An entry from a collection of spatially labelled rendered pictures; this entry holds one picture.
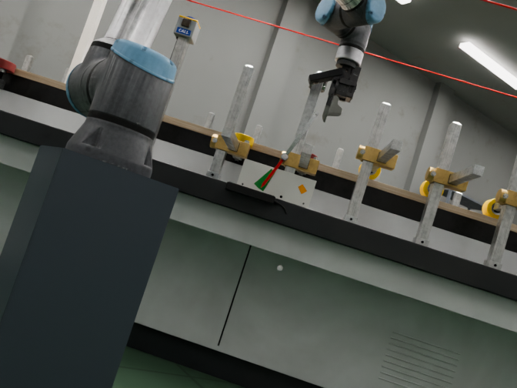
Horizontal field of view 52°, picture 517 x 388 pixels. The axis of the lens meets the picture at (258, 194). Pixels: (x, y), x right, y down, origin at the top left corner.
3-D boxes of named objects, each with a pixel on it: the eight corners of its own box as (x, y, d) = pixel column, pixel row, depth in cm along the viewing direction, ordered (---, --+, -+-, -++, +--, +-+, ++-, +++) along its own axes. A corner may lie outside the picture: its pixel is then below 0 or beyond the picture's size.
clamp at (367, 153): (395, 168, 181) (398, 155, 182) (356, 157, 182) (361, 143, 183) (391, 171, 188) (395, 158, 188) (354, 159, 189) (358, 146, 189)
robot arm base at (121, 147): (161, 182, 114) (177, 139, 114) (75, 152, 104) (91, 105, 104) (133, 176, 130) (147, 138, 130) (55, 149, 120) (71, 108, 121)
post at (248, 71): (211, 194, 185) (254, 65, 189) (201, 191, 185) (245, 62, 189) (212, 195, 188) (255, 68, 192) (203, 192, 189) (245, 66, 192)
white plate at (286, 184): (308, 209, 182) (316, 181, 183) (235, 185, 184) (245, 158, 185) (308, 209, 182) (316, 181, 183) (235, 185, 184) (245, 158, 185)
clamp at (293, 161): (315, 174, 183) (320, 160, 183) (278, 162, 184) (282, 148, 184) (315, 176, 189) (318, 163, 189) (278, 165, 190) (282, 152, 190)
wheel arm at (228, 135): (229, 141, 162) (234, 127, 162) (219, 137, 162) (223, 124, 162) (241, 162, 205) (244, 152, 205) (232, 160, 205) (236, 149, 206)
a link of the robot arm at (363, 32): (341, 11, 183) (359, 26, 189) (330, 45, 182) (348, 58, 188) (362, 8, 175) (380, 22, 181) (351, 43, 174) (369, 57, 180)
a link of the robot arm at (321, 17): (341, -10, 166) (366, 10, 173) (316, -5, 175) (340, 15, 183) (333, 18, 165) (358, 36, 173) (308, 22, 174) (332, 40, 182)
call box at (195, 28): (191, 40, 189) (198, 19, 189) (172, 34, 189) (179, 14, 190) (194, 47, 196) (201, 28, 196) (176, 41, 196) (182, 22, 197)
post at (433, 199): (422, 256, 179) (462, 122, 183) (412, 252, 180) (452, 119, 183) (420, 255, 183) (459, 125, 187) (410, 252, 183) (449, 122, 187)
